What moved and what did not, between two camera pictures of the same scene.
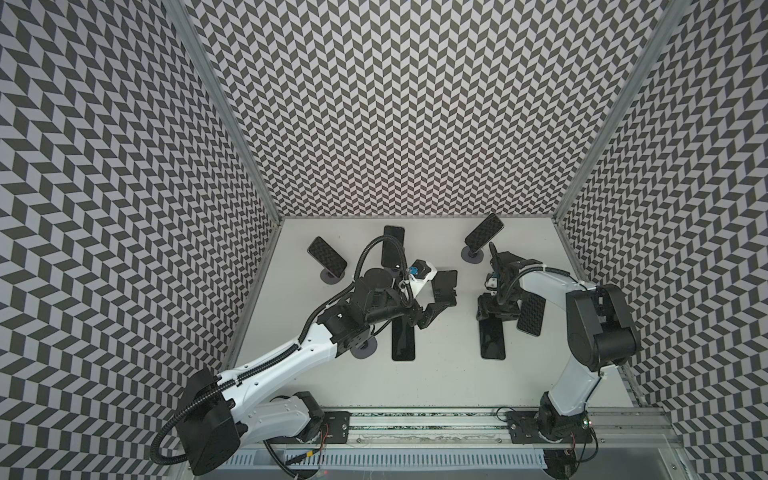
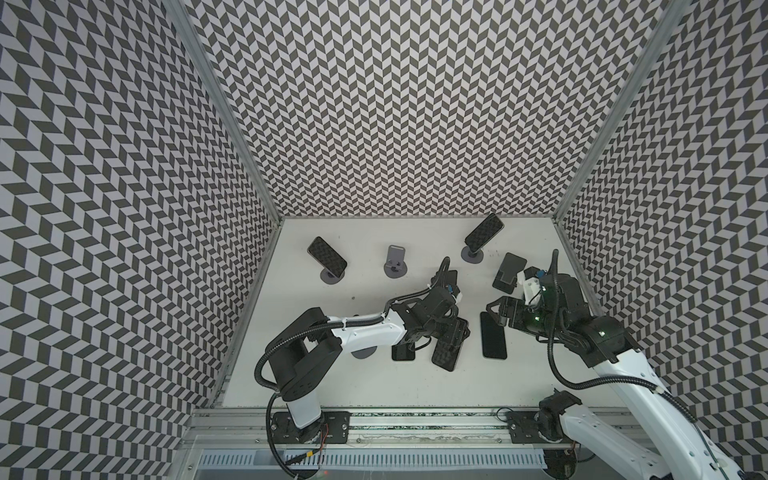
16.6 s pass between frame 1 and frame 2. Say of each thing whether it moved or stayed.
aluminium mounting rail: stayed
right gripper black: moved
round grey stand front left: stayed
